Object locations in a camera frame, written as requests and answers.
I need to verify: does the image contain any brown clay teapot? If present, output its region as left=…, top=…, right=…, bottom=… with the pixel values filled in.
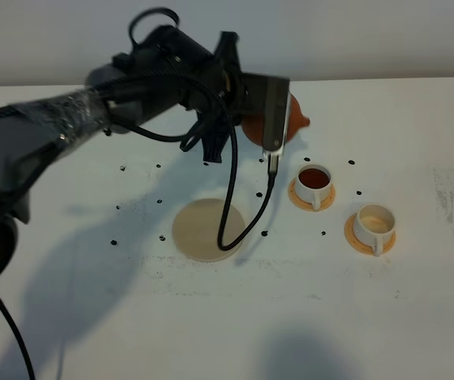
left=241, top=95, right=310, bottom=146

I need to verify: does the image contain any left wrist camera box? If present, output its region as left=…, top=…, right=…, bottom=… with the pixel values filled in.
left=242, top=73, right=291, bottom=159

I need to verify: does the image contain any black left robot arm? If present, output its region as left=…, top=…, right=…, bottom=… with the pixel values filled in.
left=0, top=25, right=240, bottom=275

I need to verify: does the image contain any white teacup far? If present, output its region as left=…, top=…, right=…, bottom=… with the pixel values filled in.
left=294, top=164, right=332, bottom=211

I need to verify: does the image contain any orange saucer far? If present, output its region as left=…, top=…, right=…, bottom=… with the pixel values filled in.
left=288, top=177, right=335, bottom=212

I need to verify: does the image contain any orange saucer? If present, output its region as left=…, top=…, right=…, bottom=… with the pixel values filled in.
left=344, top=214, right=396, bottom=257
left=288, top=177, right=335, bottom=212

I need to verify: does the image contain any white teacup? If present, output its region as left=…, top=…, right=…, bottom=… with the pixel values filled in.
left=294, top=164, right=332, bottom=211
left=353, top=203, right=395, bottom=257

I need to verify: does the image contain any black braided camera cable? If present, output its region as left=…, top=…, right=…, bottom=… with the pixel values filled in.
left=0, top=6, right=279, bottom=380

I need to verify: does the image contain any beige round teapot coaster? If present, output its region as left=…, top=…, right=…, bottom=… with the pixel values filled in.
left=172, top=199, right=241, bottom=262

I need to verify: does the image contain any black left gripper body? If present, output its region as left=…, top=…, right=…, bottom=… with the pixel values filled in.
left=131, top=24, right=248, bottom=164

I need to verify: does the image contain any white teacup near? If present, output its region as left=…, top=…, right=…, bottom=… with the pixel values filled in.
left=353, top=203, right=395, bottom=257

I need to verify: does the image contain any orange saucer near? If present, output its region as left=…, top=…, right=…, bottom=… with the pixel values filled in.
left=344, top=214, right=396, bottom=257

